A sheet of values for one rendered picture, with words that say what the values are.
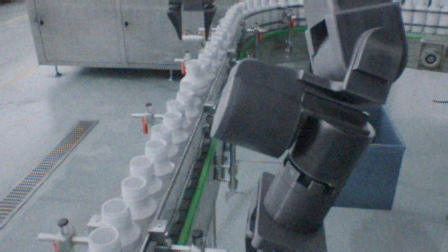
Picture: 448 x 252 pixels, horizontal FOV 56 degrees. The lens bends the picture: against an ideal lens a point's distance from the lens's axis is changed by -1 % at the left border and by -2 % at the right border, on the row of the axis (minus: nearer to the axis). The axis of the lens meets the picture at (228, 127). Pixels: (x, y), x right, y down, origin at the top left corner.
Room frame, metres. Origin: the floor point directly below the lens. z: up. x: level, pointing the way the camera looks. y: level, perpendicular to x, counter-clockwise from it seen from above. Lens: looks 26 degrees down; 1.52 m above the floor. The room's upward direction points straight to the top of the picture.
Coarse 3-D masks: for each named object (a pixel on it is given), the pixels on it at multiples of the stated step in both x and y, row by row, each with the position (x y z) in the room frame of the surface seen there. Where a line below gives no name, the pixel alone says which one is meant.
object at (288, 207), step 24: (288, 168) 0.30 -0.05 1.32; (264, 192) 0.33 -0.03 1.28; (288, 192) 0.30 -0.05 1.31; (312, 192) 0.29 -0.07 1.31; (336, 192) 0.29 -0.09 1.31; (264, 216) 0.30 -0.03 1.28; (288, 216) 0.29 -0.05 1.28; (312, 216) 0.29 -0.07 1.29; (264, 240) 0.27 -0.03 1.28; (288, 240) 0.27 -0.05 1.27; (312, 240) 0.28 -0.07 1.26
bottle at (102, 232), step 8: (96, 232) 0.42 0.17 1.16; (104, 232) 0.42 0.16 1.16; (112, 232) 0.42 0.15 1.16; (96, 240) 0.41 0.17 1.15; (104, 240) 0.42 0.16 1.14; (112, 240) 0.42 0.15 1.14; (120, 240) 0.41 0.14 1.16; (96, 248) 0.39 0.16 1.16; (104, 248) 0.39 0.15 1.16; (112, 248) 0.39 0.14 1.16; (120, 248) 0.40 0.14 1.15
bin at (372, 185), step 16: (368, 112) 1.32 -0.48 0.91; (384, 112) 1.26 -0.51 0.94; (384, 128) 1.23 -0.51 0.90; (224, 144) 1.11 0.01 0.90; (384, 144) 1.19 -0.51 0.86; (400, 144) 1.04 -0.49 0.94; (240, 160) 1.32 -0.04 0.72; (256, 160) 1.32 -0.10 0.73; (368, 160) 1.02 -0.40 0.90; (384, 160) 1.02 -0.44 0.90; (400, 160) 1.01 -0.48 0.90; (352, 176) 1.03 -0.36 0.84; (368, 176) 1.02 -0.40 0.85; (384, 176) 1.01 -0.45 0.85; (240, 192) 1.12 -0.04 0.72; (352, 192) 1.03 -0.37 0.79; (368, 192) 1.02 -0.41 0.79; (384, 192) 1.01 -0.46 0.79; (368, 208) 1.02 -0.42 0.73; (384, 208) 1.01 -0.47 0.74
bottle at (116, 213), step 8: (112, 200) 0.48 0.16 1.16; (120, 200) 0.48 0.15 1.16; (104, 208) 0.47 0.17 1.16; (112, 208) 0.48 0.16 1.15; (120, 208) 0.48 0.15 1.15; (128, 208) 0.47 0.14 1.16; (104, 216) 0.45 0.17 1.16; (112, 216) 0.45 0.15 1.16; (120, 216) 0.45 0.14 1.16; (128, 216) 0.46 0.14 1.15; (104, 224) 0.45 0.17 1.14; (112, 224) 0.45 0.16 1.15; (120, 224) 0.45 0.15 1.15; (128, 224) 0.46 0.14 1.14; (136, 224) 0.48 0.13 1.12; (120, 232) 0.45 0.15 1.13; (128, 232) 0.45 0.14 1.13; (136, 232) 0.46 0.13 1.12; (128, 240) 0.45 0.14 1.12; (136, 240) 0.45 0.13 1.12; (128, 248) 0.44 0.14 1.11; (136, 248) 0.45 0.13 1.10
